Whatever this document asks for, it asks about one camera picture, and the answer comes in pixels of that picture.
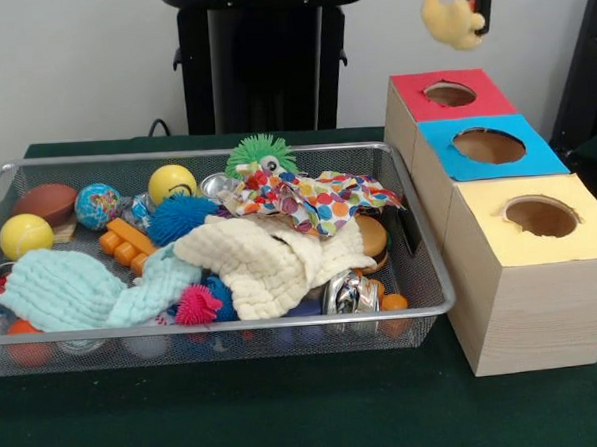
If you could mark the blue globe print ball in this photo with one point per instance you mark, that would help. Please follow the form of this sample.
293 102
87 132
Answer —
97 206

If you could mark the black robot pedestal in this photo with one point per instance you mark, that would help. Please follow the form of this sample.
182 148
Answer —
250 61

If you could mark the foam burger toy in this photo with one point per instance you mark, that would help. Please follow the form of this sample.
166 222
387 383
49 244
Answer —
374 239

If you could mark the yellow ball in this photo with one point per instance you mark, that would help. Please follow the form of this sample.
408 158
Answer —
168 180
25 238

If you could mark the orange plastic grid tray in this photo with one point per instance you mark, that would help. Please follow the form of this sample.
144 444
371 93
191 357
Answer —
124 242

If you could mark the cream waffle cloth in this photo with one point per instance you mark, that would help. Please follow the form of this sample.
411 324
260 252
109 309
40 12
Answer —
260 265

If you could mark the mint green cloth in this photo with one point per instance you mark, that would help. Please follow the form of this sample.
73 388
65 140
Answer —
62 291

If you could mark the green fuzzy toy with eyes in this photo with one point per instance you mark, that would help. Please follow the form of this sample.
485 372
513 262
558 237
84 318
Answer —
247 153

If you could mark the wooden box with three holes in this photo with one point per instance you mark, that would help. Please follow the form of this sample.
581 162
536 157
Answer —
543 316

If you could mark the white multicolour dotted cloth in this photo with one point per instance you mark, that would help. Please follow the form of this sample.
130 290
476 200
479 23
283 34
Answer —
347 198
262 190

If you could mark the black chair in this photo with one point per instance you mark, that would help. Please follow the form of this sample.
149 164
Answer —
586 68

